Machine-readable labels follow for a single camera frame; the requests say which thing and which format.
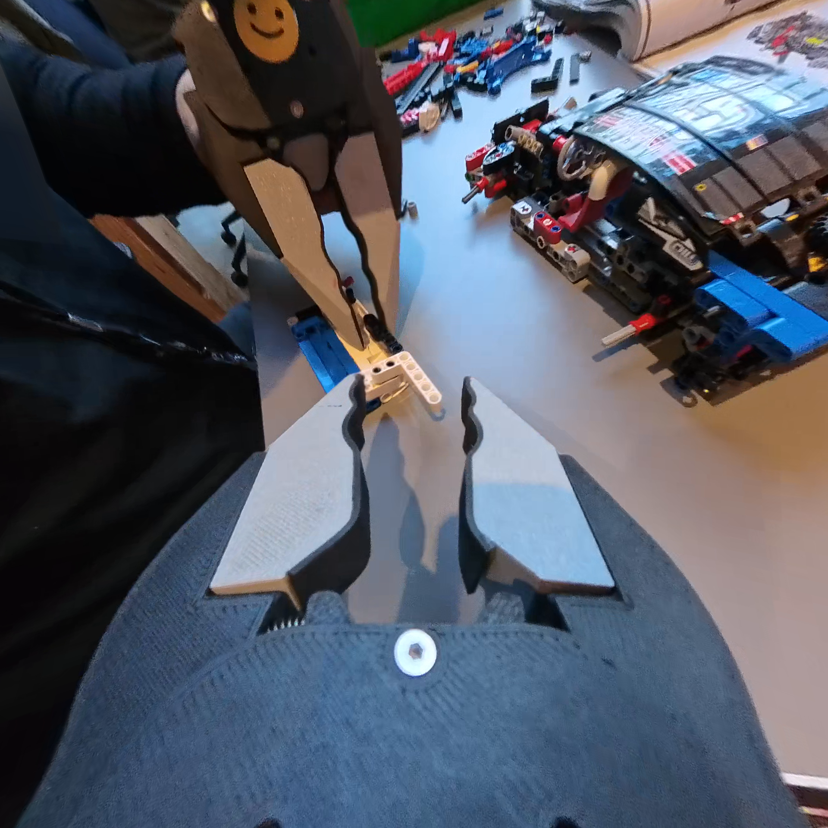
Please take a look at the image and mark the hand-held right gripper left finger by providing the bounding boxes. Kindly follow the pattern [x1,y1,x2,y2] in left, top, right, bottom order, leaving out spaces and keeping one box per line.
[208,374,371,612]

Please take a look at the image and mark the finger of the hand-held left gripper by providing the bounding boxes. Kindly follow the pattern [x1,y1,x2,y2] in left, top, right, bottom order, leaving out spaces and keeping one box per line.
[243,157,370,351]
[333,126,402,334]

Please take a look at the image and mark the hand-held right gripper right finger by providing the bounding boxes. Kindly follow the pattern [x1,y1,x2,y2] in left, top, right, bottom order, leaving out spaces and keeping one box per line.
[459,377,617,596]

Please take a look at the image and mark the blue white brick assembly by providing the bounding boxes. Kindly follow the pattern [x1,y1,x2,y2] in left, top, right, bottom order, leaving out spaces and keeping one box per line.
[288,275,445,419]

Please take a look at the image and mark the white angled brick beam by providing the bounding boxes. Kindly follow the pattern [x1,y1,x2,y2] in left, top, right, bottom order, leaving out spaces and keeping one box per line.
[370,351,445,408]

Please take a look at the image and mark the person's left forearm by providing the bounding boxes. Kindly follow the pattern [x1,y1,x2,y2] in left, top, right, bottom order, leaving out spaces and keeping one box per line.
[0,35,227,219]

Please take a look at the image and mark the person's left hand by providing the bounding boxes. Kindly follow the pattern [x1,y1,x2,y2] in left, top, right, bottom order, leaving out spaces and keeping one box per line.
[175,66,203,150]

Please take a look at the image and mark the black mesh office chair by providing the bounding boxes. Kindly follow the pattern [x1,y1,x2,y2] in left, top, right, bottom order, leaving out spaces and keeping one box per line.
[219,206,251,290]

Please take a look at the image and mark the green plastic bin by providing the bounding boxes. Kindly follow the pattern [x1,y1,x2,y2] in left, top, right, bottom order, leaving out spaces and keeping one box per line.
[345,0,487,50]

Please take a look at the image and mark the person's trousers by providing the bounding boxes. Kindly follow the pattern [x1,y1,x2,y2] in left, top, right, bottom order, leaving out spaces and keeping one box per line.
[215,299,257,358]

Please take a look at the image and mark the pile of loose bricks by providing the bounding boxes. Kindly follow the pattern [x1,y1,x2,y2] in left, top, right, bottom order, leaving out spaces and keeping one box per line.
[380,6,558,138]

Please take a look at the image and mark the person's black jacket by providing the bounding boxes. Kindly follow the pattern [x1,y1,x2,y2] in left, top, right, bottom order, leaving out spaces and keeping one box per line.
[0,194,267,828]

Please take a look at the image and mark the brick race car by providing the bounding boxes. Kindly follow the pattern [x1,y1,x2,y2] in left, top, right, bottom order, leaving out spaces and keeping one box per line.
[461,55,828,406]

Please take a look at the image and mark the building instruction booklet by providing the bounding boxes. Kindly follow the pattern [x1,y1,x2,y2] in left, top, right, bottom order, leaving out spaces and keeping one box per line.
[530,0,828,86]

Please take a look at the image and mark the holographic sticker sheet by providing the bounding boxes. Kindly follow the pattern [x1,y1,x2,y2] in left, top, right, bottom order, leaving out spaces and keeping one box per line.
[779,772,828,828]

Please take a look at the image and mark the wooden furniture frame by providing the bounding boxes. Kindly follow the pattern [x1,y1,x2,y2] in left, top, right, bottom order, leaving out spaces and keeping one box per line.
[89,213,251,324]

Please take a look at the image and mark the blue curved brick frame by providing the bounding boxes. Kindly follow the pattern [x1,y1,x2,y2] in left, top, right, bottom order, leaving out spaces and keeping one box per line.
[484,34,555,96]

